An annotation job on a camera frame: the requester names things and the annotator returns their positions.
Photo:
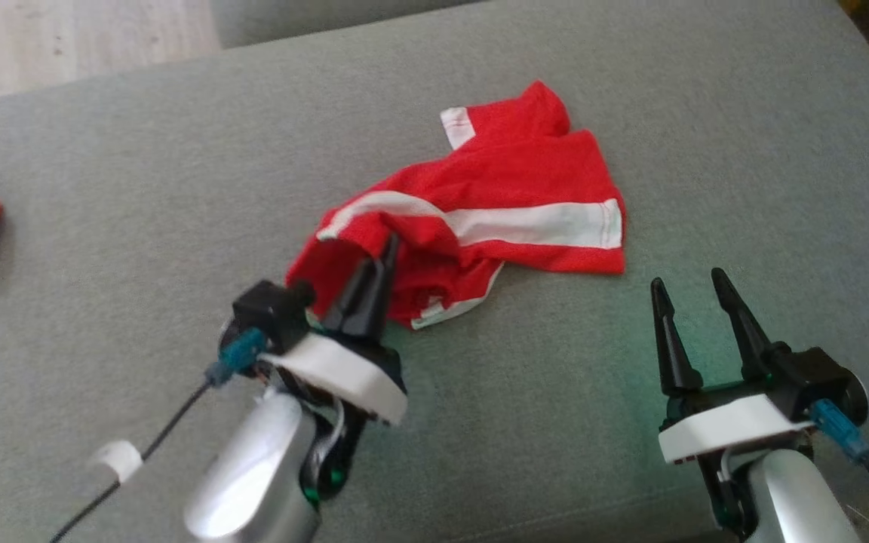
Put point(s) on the large grey sofa seat cushion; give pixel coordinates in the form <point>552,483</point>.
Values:
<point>178,188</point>

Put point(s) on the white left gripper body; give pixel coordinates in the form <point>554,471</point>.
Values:
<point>344,373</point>

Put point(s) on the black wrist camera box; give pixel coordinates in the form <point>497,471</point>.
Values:
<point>819,377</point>
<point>272,309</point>

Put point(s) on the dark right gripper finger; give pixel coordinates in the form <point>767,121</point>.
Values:
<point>747,332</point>
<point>674,354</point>

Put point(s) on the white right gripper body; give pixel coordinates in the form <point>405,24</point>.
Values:
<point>729,426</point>

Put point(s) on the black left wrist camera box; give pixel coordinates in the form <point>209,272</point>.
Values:
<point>272,309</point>

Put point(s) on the small grey sofa cushion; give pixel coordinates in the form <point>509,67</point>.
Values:
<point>291,19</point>

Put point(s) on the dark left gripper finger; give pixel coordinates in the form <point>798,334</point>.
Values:
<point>382,294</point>
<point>351,305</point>

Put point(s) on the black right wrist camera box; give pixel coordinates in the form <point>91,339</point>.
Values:
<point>819,377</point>

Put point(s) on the red shorts with white stripe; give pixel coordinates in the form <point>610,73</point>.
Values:
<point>510,181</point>

